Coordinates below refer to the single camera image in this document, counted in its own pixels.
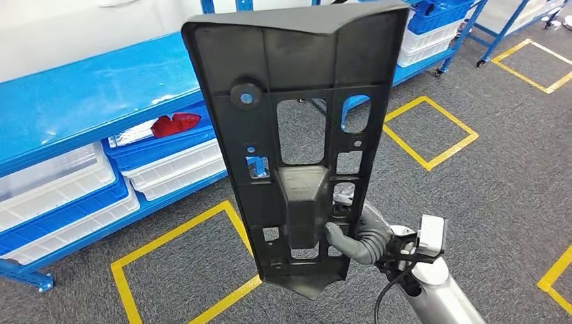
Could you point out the blue plastic bin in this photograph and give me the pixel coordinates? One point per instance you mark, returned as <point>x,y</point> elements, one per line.
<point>438,22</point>

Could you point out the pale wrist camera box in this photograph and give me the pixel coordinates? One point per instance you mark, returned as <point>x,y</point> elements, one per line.
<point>431,234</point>

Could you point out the black plastic panel part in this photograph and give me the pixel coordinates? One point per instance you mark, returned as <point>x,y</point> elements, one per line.
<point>232,53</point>

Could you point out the white plastic bin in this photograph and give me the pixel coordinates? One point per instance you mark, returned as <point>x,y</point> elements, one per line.
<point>424,42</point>
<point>420,58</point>

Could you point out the red crumpled item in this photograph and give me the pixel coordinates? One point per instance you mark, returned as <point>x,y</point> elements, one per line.
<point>174,124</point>

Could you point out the white car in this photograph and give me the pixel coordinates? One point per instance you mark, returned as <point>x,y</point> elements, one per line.
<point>67,31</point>

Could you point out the yellow floor tape square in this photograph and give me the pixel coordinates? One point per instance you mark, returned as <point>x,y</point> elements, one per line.
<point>119,286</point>
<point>405,146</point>

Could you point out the blue metal shelf rack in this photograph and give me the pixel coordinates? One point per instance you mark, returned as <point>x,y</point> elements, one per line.
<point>89,89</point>

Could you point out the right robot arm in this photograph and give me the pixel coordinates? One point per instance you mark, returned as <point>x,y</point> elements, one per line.
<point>438,295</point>

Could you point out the clear plastic bag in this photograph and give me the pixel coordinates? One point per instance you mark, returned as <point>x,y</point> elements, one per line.
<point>134,133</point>

